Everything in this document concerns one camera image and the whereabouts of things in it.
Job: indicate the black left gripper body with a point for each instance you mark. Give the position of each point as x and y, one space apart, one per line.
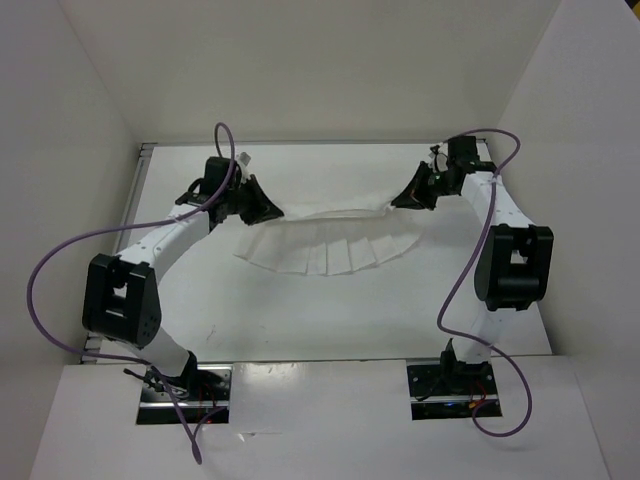
231 196

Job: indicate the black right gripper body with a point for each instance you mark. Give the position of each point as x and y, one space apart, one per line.
443 184

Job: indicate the white fabric skirt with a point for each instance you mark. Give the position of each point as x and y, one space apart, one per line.
331 238

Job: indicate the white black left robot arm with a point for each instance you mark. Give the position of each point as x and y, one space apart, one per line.
122 302

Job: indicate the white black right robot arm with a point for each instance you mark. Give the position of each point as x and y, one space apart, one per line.
511 260

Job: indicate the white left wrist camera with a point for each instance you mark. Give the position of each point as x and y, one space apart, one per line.
242 161

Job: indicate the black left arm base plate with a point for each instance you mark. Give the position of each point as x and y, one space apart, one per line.
210 401

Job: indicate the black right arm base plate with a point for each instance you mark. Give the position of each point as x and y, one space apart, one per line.
436 396

